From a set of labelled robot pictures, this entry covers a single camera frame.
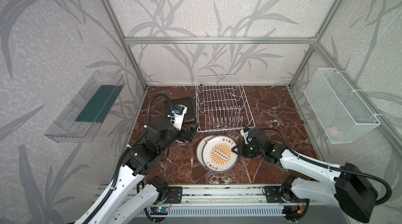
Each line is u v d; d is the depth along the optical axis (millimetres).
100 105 631
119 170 433
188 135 597
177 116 551
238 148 726
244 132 790
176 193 737
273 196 732
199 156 826
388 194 408
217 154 814
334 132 723
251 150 695
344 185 409
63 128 579
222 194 754
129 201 539
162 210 709
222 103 1079
